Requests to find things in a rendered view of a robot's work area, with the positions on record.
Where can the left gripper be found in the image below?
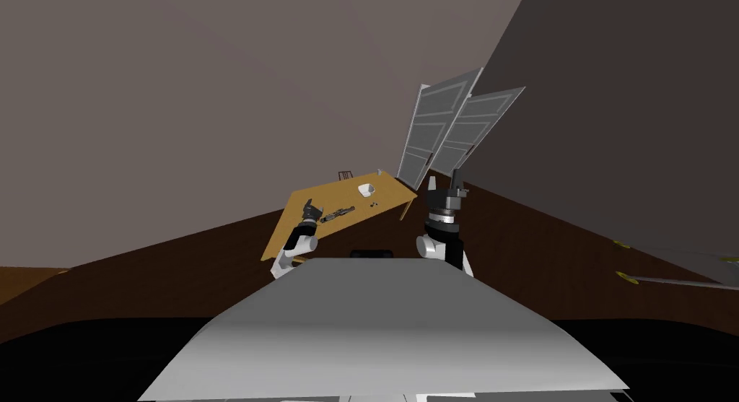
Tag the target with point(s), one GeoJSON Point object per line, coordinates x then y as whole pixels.
{"type": "Point", "coordinates": [312, 212]}

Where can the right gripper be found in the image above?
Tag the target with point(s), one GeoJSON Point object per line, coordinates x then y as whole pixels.
{"type": "Point", "coordinates": [445, 200]}

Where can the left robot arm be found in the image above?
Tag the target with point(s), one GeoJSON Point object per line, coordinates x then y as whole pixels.
{"type": "Point", "coordinates": [294, 246]}

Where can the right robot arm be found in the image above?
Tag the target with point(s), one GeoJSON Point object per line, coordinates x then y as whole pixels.
{"type": "Point", "coordinates": [441, 243]}

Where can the wooden table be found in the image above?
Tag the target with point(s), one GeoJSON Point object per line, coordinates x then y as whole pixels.
{"type": "Point", "coordinates": [329, 197]}

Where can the long black tool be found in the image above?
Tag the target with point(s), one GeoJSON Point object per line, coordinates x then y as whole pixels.
{"type": "Point", "coordinates": [337, 214]}

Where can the dark wooden chair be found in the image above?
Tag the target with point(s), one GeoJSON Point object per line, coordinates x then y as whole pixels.
{"type": "Point", "coordinates": [345, 175]}

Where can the grey panelled door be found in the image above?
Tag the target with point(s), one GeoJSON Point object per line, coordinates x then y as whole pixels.
{"type": "Point", "coordinates": [430, 125]}
{"type": "Point", "coordinates": [476, 128]}

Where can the white bowl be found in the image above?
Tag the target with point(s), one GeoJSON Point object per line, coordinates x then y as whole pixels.
{"type": "Point", "coordinates": [366, 190]}

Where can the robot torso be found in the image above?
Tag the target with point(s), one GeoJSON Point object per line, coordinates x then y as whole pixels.
{"type": "Point", "coordinates": [381, 333]}

